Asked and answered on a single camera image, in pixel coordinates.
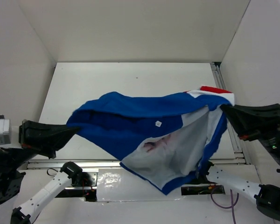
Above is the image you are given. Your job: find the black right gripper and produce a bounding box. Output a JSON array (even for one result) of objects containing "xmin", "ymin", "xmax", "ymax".
[{"xmin": 217, "ymin": 98, "xmax": 280, "ymax": 163}]

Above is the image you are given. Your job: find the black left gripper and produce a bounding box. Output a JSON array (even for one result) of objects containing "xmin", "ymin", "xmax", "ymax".
[{"xmin": 7, "ymin": 117, "xmax": 82, "ymax": 170}]

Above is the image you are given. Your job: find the blue white red jacket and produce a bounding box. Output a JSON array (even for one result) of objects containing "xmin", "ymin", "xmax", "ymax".
[{"xmin": 66, "ymin": 86, "xmax": 235, "ymax": 195}]

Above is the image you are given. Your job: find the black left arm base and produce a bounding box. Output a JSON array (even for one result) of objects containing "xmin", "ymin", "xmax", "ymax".
[{"xmin": 56, "ymin": 172, "xmax": 98, "ymax": 202}]

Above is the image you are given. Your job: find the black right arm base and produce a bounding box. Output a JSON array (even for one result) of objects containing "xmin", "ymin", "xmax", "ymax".
[{"xmin": 181, "ymin": 185, "xmax": 225, "ymax": 196}]

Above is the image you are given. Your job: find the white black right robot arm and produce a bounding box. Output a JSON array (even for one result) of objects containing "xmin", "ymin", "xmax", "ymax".
[{"xmin": 194, "ymin": 104, "xmax": 280, "ymax": 221}]

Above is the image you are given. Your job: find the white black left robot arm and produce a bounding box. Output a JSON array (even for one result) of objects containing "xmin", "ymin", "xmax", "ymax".
[{"xmin": 0, "ymin": 115, "xmax": 97, "ymax": 224}]

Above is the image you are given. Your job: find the aluminium side rail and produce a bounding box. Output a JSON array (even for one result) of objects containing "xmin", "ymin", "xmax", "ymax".
[{"xmin": 210, "ymin": 62, "xmax": 252, "ymax": 165}]

